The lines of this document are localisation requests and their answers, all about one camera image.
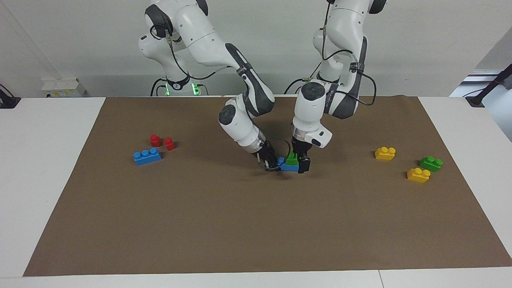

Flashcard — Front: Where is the blue three-stud toy block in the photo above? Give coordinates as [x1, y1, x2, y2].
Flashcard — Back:
[133, 148, 162, 166]
[277, 156, 301, 173]

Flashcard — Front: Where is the yellow two-stud toy block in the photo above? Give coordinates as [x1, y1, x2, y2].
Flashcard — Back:
[406, 168, 432, 184]
[374, 146, 397, 161]

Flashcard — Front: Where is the brown table mat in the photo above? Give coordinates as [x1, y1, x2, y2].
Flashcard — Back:
[23, 95, 512, 277]

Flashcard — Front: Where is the black stand pole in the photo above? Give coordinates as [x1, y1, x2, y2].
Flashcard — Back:
[466, 63, 512, 108]

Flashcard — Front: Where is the white power box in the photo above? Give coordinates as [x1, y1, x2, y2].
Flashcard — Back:
[41, 78, 86, 98]

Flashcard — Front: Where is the black table clamp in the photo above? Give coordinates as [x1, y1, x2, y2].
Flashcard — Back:
[0, 84, 22, 110]

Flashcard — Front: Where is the black base cable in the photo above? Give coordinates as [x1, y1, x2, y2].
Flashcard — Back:
[151, 78, 168, 97]
[284, 71, 322, 96]

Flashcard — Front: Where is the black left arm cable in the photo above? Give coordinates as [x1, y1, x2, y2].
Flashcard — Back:
[320, 2, 378, 107]

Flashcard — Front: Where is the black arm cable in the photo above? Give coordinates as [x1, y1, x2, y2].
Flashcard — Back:
[150, 25, 292, 173]
[320, 2, 378, 107]

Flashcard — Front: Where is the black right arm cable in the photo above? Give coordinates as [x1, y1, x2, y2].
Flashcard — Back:
[150, 25, 292, 173]

